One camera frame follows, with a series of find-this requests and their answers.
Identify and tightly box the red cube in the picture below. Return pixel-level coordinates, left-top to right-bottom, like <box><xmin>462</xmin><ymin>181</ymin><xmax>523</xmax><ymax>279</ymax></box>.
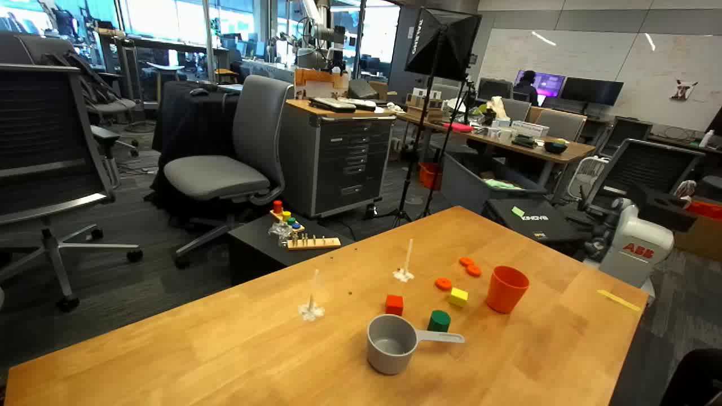
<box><xmin>387</xmin><ymin>293</ymin><xmax>405</xmax><ymax>315</ymax></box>

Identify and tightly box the grey office chair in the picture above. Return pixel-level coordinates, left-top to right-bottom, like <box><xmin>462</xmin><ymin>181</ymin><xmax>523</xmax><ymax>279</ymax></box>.
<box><xmin>163</xmin><ymin>73</ymin><xmax>291</xmax><ymax>269</ymax></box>

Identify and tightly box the yellow cube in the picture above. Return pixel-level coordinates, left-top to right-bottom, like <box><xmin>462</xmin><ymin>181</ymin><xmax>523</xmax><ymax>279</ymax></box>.
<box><xmin>449</xmin><ymin>285</ymin><xmax>470</xmax><ymax>306</ymax></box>

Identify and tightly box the wooden desk in background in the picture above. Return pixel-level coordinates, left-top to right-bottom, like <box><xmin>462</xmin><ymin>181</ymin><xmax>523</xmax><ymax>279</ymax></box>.
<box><xmin>400</xmin><ymin>112</ymin><xmax>593</xmax><ymax>184</ymax></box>

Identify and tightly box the white ABB robot base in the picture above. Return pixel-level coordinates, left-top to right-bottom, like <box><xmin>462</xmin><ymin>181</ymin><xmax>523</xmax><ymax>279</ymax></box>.
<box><xmin>600</xmin><ymin>199</ymin><xmax>675</xmax><ymax>285</ymax></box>

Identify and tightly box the black softbox light stand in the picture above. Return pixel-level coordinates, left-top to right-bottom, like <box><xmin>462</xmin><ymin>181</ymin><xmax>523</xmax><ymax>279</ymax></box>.
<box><xmin>394</xmin><ymin>6</ymin><xmax>481</xmax><ymax>221</ymax></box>

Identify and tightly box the orange disc pair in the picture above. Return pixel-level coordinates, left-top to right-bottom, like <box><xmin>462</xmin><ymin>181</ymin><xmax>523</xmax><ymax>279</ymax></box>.
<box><xmin>458</xmin><ymin>257</ymin><xmax>482</xmax><ymax>276</ymax></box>

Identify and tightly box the clear stand with rod left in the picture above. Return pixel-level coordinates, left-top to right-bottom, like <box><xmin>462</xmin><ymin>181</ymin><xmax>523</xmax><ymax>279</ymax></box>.
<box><xmin>300</xmin><ymin>270</ymin><xmax>326</xmax><ymax>322</ymax></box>

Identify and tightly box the orange disc near cubes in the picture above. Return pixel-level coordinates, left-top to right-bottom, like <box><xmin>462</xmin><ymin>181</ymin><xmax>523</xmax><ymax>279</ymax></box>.
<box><xmin>433</xmin><ymin>276</ymin><xmax>453</xmax><ymax>290</ymax></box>

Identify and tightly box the yellow tape strip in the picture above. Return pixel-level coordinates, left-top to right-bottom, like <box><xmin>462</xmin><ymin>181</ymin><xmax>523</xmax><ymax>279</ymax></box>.
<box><xmin>595</xmin><ymin>289</ymin><xmax>640</xmax><ymax>314</ymax></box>

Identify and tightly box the grey drawer cabinet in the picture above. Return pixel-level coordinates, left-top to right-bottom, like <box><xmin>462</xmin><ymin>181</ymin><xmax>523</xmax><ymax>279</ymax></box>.
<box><xmin>281</xmin><ymin>98</ymin><xmax>394</xmax><ymax>219</ymax></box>

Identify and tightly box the green cube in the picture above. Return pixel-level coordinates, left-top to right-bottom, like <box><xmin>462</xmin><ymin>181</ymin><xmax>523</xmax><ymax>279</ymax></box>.
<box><xmin>427</xmin><ymin>308</ymin><xmax>452</xmax><ymax>332</ymax></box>

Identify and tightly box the black mesh office chair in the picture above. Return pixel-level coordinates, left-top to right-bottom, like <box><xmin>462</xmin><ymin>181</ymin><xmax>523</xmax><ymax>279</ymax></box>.
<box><xmin>0</xmin><ymin>63</ymin><xmax>145</xmax><ymax>311</ymax></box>

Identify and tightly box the low black side table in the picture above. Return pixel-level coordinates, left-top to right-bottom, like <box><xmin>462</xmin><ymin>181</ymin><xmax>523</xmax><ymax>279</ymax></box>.
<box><xmin>229</xmin><ymin>217</ymin><xmax>326</xmax><ymax>281</ymax></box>

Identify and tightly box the orange plastic cup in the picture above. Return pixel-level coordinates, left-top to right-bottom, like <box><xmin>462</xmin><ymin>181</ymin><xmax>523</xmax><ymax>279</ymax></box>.
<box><xmin>485</xmin><ymin>265</ymin><xmax>531</xmax><ymax>314</ymax></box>

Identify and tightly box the grey measuring cup pot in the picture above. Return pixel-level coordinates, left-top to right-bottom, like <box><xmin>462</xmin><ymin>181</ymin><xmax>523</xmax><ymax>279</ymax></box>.
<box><xmin>365</xmin><ymin>314</ymin><xmax>464</xmax><ymax>377</ymax></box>

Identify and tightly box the colourful toy blocks set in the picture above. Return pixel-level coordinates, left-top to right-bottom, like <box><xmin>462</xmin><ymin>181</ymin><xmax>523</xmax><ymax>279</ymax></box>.
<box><xmin>269</xmin><ymin>200</ymin><xmax>340</xmax><ymax>250</ymax></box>

